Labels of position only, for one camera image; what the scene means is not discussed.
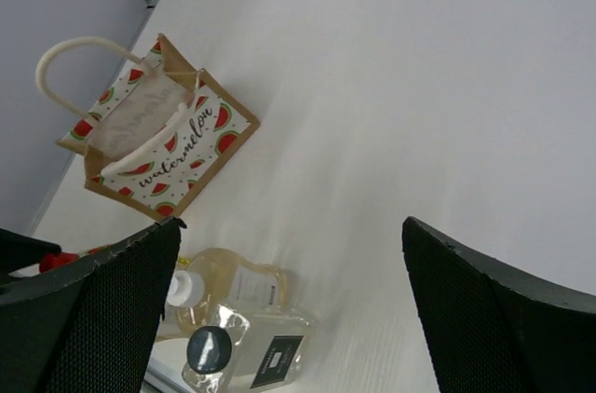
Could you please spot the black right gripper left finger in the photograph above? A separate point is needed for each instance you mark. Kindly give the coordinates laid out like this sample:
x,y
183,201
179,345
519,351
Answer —
x,y
90,331

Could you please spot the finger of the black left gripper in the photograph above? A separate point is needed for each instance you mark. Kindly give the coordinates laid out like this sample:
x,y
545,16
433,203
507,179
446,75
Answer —
x,y
18,251

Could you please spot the jute watermelon canvas bag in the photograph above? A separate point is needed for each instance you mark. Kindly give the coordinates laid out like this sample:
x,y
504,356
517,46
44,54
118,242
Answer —
x,y
158,135

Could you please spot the red cap bottle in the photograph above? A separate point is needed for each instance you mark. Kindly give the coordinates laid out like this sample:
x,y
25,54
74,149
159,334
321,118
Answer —
x,y
83,260

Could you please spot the white cap bottle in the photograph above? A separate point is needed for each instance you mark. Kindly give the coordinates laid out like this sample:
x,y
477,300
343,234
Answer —
x,y
213,276

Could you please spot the clear bottle dark cap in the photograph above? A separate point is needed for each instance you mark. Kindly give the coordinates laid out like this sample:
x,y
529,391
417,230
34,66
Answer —
x,y
248,348

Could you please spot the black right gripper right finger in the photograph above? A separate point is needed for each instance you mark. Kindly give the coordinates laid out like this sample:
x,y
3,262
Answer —
x,y
491,327

